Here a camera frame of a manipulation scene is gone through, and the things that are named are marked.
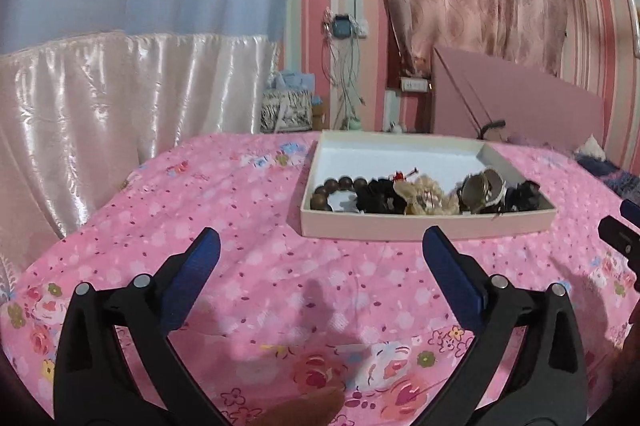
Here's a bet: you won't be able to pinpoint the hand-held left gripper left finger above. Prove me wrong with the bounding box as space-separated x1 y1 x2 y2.
52 227 236 426

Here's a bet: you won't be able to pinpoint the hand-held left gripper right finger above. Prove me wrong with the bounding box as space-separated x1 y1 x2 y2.
422 226 588 426

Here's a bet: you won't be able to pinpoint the cream lace scrunchie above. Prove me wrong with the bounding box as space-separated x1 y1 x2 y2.
394 174 460 215

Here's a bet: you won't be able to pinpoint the white shallow cardboard box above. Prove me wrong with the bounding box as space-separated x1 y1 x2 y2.
300 129 558 241

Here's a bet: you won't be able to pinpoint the dark blue patterned blanket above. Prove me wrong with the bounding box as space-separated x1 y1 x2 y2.
575 153 640 201

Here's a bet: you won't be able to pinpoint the pink floral bed sheet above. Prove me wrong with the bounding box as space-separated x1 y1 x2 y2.
0 131 640 426

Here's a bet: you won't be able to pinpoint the white crumpled cloth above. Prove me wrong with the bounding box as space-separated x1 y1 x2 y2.
575 135 606 157

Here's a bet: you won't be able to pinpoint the black hair bow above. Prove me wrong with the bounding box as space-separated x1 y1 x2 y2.
505 180 542 213

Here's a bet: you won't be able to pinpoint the purple dotted pillow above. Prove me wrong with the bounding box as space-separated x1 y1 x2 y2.
505 133 551 147

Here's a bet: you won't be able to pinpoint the pink headboard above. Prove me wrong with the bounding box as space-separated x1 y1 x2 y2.
432 46 606 151

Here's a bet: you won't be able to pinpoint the brown blurred object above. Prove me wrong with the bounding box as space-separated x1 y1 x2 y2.
260 385 346 426

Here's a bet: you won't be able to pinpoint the shiny cream satin cloth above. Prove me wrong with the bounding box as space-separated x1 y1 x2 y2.
0 32 281 277

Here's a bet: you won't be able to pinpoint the brown cardboard box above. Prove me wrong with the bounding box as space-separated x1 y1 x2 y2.
312 98 331 131

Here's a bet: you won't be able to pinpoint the light blue gift bag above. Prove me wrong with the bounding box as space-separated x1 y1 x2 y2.
272 70 316 91

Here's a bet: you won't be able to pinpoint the brown wooden bead bracelet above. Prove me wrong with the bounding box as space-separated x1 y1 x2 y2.
310 176 362 211

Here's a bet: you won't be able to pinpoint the hanging charger cables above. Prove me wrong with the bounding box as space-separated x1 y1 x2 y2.
322 36 366 131

